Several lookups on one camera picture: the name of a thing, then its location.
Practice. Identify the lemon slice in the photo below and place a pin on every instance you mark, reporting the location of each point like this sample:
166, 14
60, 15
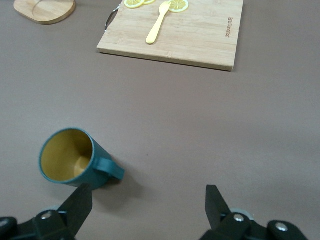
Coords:
133, 3
180, 6
150, 1

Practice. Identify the wooden mug tree rack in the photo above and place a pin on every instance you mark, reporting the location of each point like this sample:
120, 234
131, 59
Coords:
50, 12

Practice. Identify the teal cup yellow inside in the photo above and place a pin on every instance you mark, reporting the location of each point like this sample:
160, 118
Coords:
65, 155

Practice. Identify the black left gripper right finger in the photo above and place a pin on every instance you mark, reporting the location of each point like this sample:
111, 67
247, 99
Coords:
232, 227

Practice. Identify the yellow plastic fork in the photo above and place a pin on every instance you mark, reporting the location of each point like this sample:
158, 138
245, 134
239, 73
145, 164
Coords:
155, 30

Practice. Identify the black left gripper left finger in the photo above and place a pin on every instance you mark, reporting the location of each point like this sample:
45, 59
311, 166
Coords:
50, 227

